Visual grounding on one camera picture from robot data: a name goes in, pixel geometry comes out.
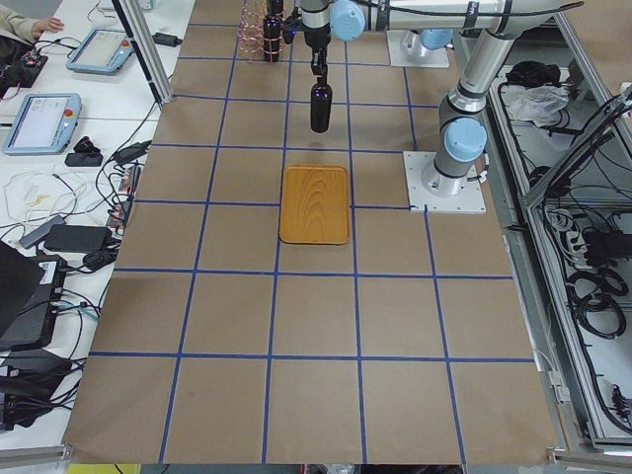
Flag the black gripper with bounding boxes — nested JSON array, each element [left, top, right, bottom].
[[304, 28, 330, 85]]

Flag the dark wine bottle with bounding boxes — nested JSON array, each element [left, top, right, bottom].
[[310, 77, 333, 133], [263, 0, 283, 62]]

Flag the wooden tray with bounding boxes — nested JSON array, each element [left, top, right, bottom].
[[279, 165, 351, 245]]

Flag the person's hand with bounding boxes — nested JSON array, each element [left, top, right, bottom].
[[32, 17, 64, 40]]

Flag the far teach pendant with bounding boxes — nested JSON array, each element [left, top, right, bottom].
[[66, 29, 133, 76]]

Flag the teach pendant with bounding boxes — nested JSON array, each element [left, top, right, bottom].
[[2, 93, 82, 156], [66, 29, 133, 76]]

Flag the near teach pendant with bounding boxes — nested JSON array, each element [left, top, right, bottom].
[[2, 93, 82, 156]]

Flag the black power adapter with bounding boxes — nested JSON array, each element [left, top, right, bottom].
[[43, 225, 112, 253]]

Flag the black laptop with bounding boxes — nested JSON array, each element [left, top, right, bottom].
[[1, 243, 66, 351]]

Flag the copper wire bottle basket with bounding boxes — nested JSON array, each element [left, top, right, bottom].
[[238, 0, 268, 60]]

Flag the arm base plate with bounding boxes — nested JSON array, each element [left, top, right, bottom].
[[403, 151, 486, 214], [387, 29, 453, 68]]

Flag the aluminium frame post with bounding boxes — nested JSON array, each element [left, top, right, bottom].
[[113, 0, 174, 107]]

